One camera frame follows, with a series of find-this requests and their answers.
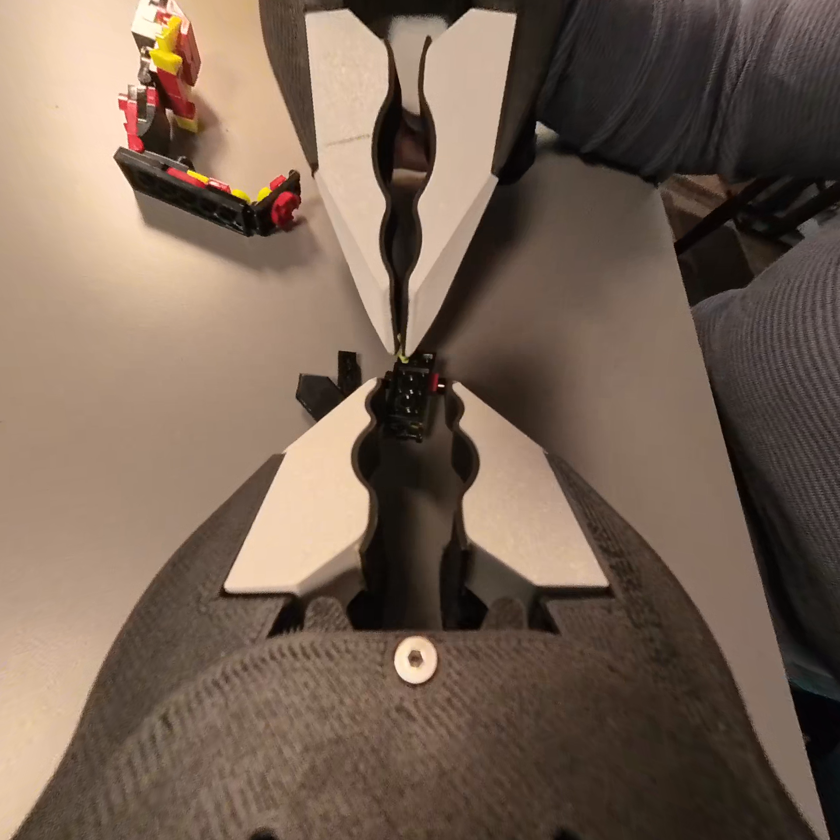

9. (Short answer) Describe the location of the black brick with red pins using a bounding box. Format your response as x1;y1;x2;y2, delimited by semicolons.
382;352;448;445

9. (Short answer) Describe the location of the person's grey sweater torso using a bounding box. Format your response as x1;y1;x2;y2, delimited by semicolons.
692;223;840;686

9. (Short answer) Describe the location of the white slope brick piece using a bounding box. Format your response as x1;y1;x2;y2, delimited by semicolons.
297;371;343;422

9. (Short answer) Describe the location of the red black yellow brick model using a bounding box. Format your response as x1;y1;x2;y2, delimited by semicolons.
113;0;303;238

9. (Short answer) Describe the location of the person's right hand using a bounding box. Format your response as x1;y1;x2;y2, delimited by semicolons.
394;112;436;173

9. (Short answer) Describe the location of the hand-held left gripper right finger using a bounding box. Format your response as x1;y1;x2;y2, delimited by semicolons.
446;381;611;631

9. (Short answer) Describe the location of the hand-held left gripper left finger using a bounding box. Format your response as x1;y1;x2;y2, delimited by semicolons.
223;378;388;631

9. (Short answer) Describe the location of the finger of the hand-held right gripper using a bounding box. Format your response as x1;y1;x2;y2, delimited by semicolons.
304;9;404;357
402;9;518;357

